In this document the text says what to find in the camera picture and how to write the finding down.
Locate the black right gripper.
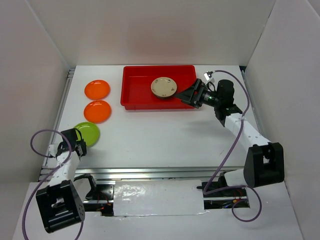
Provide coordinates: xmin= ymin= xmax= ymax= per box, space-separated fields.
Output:
xmin=175 ymin=78 xmax=222 ymax=109

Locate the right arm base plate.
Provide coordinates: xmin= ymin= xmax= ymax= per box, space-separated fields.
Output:
xmin=196 ymin=181 xmax=247 ymax=199

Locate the cream plate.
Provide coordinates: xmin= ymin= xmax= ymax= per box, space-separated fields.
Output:
xmin=150 ymin=77 xmax=178 ymax=96
xmin=153 ymin=94 xmax=175 ymax=100

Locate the aluminium rail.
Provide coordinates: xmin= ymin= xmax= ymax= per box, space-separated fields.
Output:
xmin=38 ymin=166 xmax=251 ymax=181

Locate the far orange plate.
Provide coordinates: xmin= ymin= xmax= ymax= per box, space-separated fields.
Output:
xmin=84 ymin=79 xmax=111 ymax=100

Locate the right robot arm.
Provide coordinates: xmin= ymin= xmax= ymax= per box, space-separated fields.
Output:
xmin=175 ymin=79 xmax=285 ymax=196

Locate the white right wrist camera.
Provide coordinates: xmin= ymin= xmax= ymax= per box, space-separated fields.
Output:
xmin=203 ymin=71 xmax=215 ymax=84

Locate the near orange plate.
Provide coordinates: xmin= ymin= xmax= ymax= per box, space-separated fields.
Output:
xmin=83 ymin=100 xmax=112 ymax=124

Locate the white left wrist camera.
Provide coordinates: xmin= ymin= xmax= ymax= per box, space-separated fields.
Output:
xmin=48 ymin=143 xmax=59 ymax=158

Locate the red plastic bin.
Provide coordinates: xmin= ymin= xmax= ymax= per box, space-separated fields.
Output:
xmin=120 ymin=65 xmax=197 ymax=110

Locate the white foil cover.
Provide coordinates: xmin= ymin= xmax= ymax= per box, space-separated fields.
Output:
xmin=113 ymin=180 xmax=205 ymax=217

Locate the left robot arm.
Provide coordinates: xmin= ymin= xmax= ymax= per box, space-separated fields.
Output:
xmin=35 ymin=128 xmax=99 ymax=233

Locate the green plate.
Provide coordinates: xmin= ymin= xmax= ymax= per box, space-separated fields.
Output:
xmin=74 ymin=122 xmax=100 ymax=148

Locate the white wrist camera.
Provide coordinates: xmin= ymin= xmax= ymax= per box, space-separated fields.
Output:
xmin=48 ymin=143 xmax=59 ymax=158
xmin=203 ymin=71 xmax=215 ymax=84

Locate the orange plate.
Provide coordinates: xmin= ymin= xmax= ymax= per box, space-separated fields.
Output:
xmin=84 ymin=79 xmax=111 ymax=100
xmin=83 ymin=100 xmax=112 ymax=124

